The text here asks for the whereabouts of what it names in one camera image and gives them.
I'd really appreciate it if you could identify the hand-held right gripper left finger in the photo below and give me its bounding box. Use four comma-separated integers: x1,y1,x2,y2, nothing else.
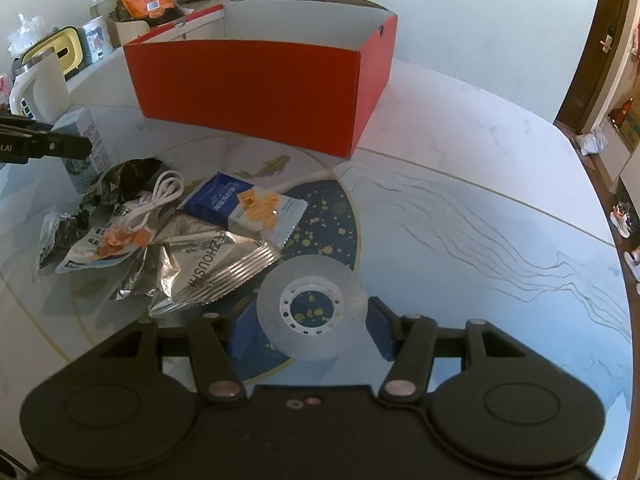
100,297,261,403

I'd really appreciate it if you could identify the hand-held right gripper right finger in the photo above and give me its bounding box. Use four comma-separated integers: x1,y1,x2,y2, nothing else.
367,299,521,403

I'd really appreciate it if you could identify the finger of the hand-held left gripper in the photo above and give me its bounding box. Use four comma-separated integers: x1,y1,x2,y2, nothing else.
0,131,93,163
0,114,54,133

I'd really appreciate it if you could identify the clear tape roll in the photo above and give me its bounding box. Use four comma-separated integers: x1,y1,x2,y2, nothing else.
256,255,369,362

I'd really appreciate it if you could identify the small light blue box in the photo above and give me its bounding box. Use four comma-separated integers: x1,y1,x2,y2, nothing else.
51,107,114,194

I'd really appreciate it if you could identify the dark green snack packet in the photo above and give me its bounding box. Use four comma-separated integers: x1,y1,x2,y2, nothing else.
82,158,163,207

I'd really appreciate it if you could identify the blue biscuit packet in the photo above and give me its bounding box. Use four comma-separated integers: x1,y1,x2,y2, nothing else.
177,172,309,248

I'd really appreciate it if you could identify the red cardboard box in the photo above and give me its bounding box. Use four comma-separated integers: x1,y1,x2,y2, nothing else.
123,0,399,159

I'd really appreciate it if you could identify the white marble desktop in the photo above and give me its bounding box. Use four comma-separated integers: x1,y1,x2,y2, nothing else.
0,57,633,480

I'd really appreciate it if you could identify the white kettle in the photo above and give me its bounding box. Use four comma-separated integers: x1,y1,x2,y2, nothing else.
10,47,71,122

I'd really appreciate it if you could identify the silver foil packet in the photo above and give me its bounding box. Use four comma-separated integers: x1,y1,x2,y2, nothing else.
115,227,283,318

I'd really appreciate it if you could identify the clear plastic bag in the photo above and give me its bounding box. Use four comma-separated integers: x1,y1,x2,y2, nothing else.
7,12,46,57

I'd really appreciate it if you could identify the clear packet of dark seaweed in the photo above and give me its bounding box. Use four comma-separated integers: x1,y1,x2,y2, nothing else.
32,210,92,283

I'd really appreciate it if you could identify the yellow black tissue box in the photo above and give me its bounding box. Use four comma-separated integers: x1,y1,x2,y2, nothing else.
22,26,84,79

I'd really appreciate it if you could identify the white orange snack packet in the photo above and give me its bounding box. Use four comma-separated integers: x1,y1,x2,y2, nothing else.
54,200,152,275

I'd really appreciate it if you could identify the beige cardboard box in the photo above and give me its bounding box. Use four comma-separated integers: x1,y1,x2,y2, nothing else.
105,16,151,49

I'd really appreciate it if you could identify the crumpled white bag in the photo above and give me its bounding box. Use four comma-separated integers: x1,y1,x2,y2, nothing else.
575,127,609,156

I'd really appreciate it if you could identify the white cable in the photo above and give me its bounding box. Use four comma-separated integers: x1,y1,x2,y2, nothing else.
117,170,185,235

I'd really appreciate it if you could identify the brown wooden door frame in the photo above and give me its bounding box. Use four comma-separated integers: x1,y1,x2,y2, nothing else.
554,0,640,133

